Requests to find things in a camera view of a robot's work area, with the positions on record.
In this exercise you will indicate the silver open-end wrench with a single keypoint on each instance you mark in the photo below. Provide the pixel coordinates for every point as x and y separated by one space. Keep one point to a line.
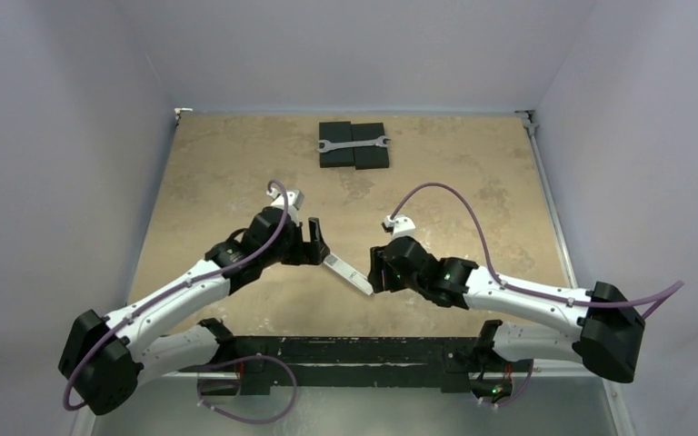
326 146

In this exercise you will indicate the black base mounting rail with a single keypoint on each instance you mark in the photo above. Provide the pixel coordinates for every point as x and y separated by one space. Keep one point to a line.
447 364

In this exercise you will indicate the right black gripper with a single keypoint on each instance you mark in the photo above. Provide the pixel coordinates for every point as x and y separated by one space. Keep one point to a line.
379 269

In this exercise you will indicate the right black foam block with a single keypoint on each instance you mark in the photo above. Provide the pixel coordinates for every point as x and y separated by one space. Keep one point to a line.
369 157

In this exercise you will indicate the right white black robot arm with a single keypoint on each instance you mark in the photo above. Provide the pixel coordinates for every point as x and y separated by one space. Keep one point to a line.
595 327

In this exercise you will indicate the right aluminium frame rail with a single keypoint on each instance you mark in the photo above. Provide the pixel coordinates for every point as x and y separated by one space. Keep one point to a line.
615 408

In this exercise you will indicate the white remote control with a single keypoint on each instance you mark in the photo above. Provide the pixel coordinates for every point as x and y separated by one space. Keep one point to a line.
348 273

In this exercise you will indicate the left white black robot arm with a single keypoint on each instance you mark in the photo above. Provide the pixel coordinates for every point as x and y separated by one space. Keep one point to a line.
107 357

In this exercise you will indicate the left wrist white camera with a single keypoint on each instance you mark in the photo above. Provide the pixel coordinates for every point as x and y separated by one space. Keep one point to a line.
290 201

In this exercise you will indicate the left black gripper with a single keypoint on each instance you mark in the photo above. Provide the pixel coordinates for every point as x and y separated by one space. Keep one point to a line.
305 252

